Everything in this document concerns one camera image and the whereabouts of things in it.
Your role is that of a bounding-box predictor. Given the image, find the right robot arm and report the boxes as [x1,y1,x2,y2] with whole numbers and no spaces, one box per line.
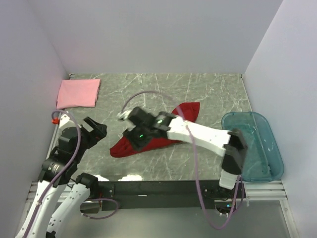
[117,107,248,190]

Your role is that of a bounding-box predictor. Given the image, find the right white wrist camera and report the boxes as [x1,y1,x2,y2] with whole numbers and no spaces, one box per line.
[117,110,131,121]

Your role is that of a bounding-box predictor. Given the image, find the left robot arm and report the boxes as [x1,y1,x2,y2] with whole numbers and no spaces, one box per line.
[16,114,107,238]

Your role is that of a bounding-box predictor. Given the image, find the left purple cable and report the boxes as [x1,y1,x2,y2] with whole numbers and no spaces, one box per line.
[22,111,121,238]

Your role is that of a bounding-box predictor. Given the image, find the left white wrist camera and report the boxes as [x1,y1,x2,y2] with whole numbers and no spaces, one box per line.
[52,113,75,130]

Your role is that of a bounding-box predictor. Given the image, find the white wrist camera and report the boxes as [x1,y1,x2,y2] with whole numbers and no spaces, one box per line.
[52,113,75,130]
[117,110,131,121]

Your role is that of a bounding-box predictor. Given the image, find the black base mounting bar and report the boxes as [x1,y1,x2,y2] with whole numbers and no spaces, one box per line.
[98,180,223,211]

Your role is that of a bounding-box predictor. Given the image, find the teal transparent plastic bin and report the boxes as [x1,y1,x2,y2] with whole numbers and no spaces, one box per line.
[221,112,284,183]

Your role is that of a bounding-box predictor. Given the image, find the red t shirt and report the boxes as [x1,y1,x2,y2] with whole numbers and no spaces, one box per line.
[109,102,200,158]

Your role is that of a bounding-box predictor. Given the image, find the folded pink t shirt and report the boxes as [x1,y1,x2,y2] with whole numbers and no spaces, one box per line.
[56,79,101,110]

